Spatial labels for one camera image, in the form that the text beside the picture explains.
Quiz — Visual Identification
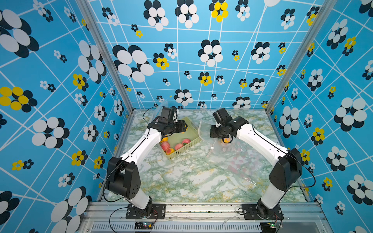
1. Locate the pale green plastic basket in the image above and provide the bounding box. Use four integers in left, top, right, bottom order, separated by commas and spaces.
158, 116, 202, 160

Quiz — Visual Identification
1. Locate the clear zip-top bag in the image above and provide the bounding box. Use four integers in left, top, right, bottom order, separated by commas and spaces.
148, 100, 171, 122

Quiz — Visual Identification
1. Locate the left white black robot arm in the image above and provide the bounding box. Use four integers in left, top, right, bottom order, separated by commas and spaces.
103, 106, 187, 216

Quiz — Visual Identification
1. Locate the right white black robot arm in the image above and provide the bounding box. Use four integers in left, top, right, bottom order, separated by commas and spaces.
210, 108, 303, 219

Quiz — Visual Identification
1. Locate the yellow peach with leaf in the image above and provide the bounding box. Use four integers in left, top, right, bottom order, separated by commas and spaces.
222, 138, 232, 144

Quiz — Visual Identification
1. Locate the pink peach front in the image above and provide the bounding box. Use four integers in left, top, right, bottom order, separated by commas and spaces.
174, 143, 184, 150

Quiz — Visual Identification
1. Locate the pink peach centre back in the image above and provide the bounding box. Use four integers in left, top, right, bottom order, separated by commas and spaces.
182, 138, 191, 145

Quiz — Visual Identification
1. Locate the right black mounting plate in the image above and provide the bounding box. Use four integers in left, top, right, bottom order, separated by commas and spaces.
241, 204, 284, 220

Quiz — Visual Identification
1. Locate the black mounting plate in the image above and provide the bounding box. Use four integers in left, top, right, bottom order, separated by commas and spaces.
125, 203, 166, 220
241, 204, 284, 220

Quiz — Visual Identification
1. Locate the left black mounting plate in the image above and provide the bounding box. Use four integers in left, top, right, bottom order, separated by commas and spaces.
125, 203, 166, 220

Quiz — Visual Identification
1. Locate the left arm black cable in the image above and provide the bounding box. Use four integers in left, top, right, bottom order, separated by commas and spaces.
142, 105, 159, 124

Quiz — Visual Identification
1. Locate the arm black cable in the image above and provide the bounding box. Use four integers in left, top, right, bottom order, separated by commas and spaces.
142, 105, 159, 124
250, 123, 317, 188

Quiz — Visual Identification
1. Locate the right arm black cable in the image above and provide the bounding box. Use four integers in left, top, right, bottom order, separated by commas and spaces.
250, 123, 317, 188

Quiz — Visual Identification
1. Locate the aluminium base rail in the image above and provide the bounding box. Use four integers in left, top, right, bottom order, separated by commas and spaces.
79, 203, 333, 233

